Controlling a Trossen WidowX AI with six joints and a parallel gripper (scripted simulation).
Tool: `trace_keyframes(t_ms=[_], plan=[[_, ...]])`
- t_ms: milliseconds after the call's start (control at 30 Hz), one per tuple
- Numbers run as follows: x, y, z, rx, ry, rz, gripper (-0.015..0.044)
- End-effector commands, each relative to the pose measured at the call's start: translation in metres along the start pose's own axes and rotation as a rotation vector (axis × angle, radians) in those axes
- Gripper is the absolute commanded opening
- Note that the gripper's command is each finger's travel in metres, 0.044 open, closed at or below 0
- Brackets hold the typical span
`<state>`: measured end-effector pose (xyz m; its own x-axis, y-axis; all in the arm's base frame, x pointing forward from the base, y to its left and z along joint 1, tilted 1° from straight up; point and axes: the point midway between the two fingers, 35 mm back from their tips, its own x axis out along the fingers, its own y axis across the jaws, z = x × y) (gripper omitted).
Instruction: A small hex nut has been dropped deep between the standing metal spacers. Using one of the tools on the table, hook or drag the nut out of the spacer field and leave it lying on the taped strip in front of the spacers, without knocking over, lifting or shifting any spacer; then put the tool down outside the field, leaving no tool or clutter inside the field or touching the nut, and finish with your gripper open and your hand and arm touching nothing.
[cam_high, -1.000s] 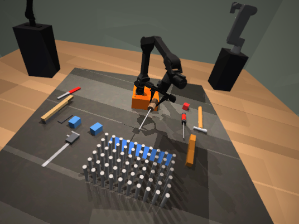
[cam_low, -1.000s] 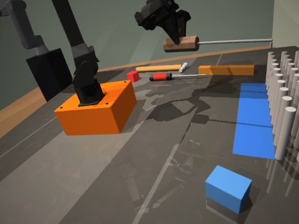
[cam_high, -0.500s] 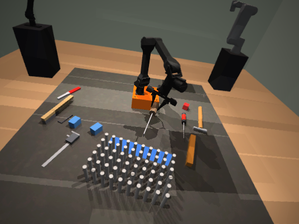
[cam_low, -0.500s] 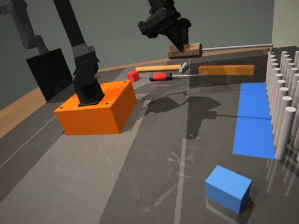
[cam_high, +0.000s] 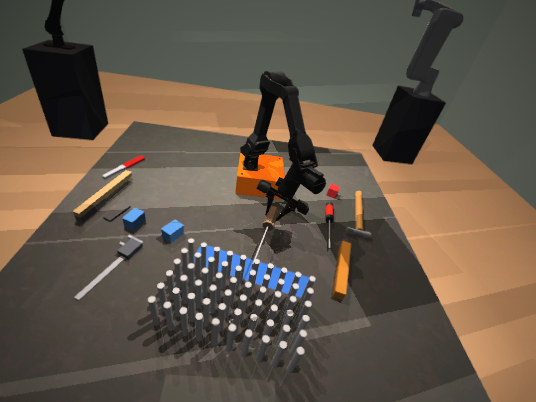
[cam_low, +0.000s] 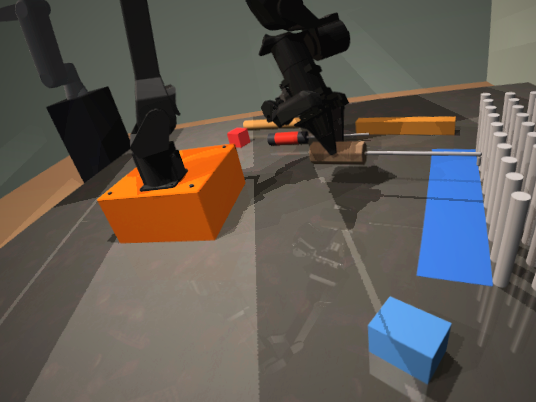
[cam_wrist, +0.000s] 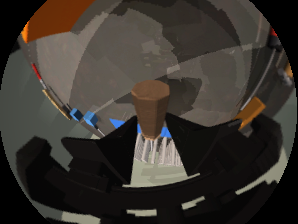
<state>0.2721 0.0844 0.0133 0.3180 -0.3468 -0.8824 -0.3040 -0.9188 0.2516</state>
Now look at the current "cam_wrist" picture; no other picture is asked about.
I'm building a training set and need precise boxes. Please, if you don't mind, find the orange rectangular bar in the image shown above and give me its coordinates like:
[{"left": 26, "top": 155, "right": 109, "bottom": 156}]
[{"left": 233, "top": 96, "right": 266, "bottom": 129}]

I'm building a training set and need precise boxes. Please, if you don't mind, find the blue flat strip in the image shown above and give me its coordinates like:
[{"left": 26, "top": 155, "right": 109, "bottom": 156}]
[{"left": 109, "top": 119, "right": 172, "bottom": 137}]

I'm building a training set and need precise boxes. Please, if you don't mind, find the hook tool with wooden handle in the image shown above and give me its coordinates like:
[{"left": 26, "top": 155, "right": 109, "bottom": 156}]
[{"left": 132, "top": 80, "right": 170, "bottom": 152}]

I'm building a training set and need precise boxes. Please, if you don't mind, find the light blue block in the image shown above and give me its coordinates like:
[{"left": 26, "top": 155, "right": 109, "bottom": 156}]
[
  {"left": 69, "top": 109, "right": 82, "bottom": 121},
  {"left": 84, "top": 111, "right": 97, "bottom": 127}
]

